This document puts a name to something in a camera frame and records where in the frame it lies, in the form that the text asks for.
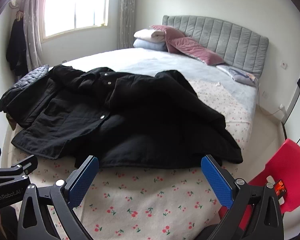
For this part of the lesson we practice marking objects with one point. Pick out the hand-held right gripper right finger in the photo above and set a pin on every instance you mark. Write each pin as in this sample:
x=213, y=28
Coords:
x=216, y=182

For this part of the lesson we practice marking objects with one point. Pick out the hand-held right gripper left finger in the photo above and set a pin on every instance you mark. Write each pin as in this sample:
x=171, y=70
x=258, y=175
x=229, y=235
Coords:
x=83, y=177

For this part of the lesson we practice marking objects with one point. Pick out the black jacket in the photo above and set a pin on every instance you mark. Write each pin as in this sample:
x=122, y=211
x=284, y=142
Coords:
x=130, y=110

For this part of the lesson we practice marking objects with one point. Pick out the dark hanging clothes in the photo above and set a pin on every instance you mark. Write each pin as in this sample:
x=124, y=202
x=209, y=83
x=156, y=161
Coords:
x=16, y=45

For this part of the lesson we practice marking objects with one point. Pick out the brown garment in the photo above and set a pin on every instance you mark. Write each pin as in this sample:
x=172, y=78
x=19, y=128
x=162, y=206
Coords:
x=11, y=123

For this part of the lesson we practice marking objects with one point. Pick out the bed with cherry print sheet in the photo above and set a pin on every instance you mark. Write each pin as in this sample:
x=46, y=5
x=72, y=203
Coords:
x=140, y=200

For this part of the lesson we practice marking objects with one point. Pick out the small orange device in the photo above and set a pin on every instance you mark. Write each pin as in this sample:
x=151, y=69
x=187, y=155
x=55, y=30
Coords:
x=280, y=188

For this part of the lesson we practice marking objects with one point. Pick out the red plastic chair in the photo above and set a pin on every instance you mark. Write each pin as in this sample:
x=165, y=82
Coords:
x=290, y=165

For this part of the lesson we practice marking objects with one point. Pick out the dark quilted puffer jacket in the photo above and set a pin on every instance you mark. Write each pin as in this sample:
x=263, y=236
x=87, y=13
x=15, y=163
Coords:
x=32, y=76

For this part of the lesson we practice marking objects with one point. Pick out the lilac printed pillow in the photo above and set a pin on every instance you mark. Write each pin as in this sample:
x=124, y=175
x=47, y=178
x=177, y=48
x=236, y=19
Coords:
x=237, y=76

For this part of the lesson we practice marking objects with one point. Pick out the grey patterned curtain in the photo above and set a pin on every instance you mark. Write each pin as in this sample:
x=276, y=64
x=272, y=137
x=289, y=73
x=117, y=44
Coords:
x=126, y=12
x=32, y=30

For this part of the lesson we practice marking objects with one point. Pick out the light blue bed blanket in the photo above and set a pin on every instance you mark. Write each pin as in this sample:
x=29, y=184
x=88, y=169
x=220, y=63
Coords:
x=145, y=62

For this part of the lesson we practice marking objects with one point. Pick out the large pink pillow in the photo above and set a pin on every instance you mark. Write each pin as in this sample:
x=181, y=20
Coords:
x=197, y=50

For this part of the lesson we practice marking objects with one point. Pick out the grey padded headboard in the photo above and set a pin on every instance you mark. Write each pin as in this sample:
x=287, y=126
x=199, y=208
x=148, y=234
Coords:
x=227, y=37

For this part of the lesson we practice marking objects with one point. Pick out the pale blue folded blanket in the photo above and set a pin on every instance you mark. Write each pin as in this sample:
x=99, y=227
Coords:
x=147, y=45

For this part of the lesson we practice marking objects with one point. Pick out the white folded blanket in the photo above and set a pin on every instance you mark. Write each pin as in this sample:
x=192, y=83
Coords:
x=146, y=34

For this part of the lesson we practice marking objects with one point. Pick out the small pink pillow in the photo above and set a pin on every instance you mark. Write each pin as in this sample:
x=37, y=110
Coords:
x=170, y=31

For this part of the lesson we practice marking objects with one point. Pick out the window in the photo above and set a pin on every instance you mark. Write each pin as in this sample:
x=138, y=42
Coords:
x=75, y=5

